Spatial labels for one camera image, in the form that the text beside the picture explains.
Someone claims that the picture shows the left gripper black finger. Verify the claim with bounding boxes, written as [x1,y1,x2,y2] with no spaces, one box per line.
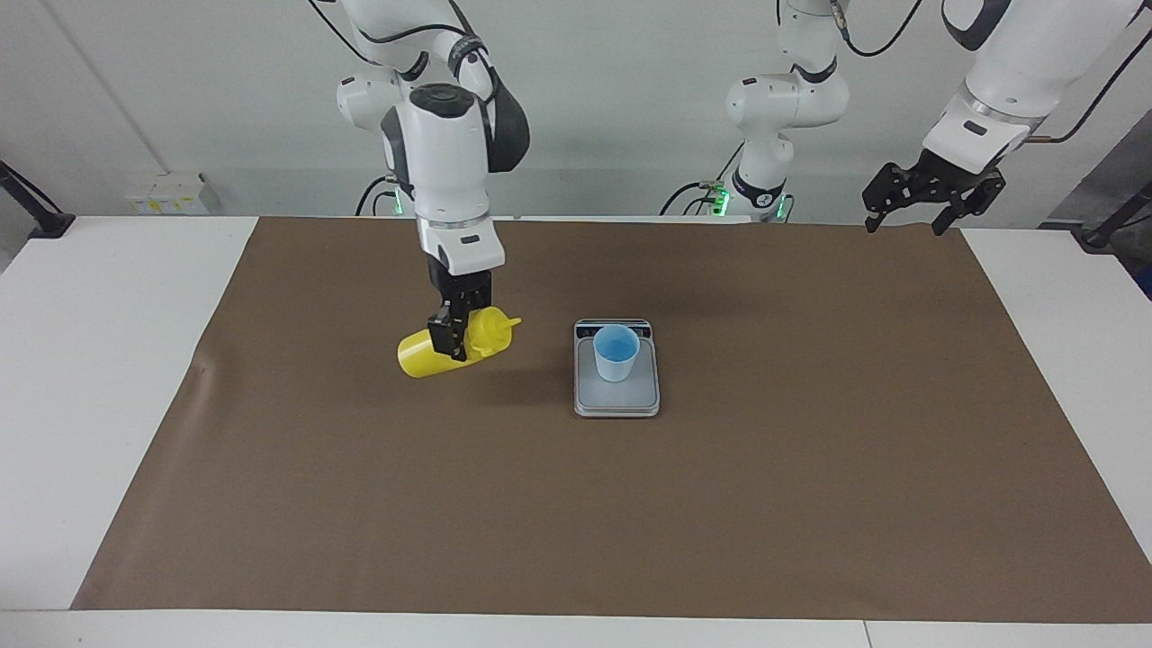
[932,174,1007,237]
[861,163,919,233]

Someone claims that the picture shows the yellow squeeze bottle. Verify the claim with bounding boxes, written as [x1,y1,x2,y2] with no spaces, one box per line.
[398,306,523,379]

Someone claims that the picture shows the light blue plastic cup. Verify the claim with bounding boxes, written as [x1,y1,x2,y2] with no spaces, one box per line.
[593,326,642,383]

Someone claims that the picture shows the silver digital kitchen scale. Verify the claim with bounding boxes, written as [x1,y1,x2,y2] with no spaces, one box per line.
[573,318,662,419]

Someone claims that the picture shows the black clamp stand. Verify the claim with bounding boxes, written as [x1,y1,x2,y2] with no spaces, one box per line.
[0,160,76,239]
[1075,180,1152,251]

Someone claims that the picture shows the dark grey panel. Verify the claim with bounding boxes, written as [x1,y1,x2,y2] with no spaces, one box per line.
[1039,112,1152,230]

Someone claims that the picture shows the brown paper mat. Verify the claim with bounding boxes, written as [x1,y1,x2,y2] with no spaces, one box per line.
[70,216,1152,624]

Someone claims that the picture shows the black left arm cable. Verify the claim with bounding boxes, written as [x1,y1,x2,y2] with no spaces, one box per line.
[828,0,1152,145]

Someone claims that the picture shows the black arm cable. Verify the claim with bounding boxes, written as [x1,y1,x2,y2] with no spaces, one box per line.
[306,0,505,118]
[828,0,1152,145]

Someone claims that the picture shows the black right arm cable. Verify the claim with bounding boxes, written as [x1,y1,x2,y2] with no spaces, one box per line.
[306,0,505,118]

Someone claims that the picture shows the white wall socket box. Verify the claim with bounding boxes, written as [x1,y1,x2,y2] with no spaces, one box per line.
[124,173,210,215]

